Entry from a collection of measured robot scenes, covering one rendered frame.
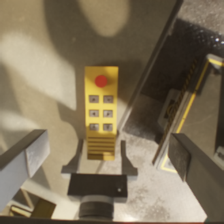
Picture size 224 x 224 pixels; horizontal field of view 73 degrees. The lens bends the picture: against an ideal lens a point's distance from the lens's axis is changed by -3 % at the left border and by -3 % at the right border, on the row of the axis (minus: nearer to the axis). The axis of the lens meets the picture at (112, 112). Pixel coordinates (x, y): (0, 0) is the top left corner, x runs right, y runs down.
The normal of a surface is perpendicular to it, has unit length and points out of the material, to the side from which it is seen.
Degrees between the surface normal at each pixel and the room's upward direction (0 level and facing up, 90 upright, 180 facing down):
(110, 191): 60
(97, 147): 0
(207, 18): 0
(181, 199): 0
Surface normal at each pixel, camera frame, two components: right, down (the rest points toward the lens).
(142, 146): -0.01, 0.27
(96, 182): 0.01, -0.70
